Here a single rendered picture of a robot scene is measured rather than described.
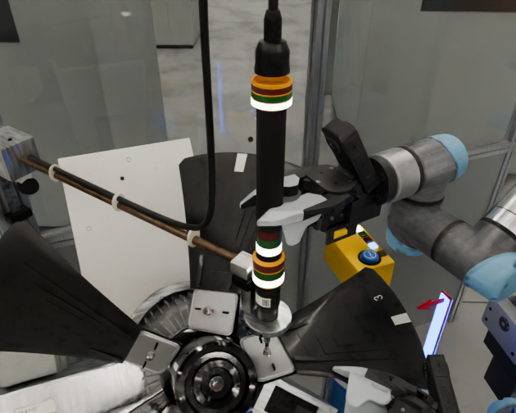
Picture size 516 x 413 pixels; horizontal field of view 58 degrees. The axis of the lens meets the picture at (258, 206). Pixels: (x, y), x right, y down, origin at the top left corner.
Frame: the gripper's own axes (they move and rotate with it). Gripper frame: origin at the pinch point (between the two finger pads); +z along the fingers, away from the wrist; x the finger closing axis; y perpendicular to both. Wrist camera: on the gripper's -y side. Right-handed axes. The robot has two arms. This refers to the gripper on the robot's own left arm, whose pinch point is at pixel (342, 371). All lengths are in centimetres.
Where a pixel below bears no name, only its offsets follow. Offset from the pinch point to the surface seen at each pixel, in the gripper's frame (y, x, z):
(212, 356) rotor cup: 11.6, -8.2, 15.2
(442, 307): -23.1, 4.1, -9.5
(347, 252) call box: -37.6, 14.7, 14.7
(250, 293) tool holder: 3.7, -14.5, 13.4
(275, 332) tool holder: 5.0, -10.2, 8.7
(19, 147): -1, -21, 69
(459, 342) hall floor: -116, 131, -16
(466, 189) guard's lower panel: -123, 49, 0
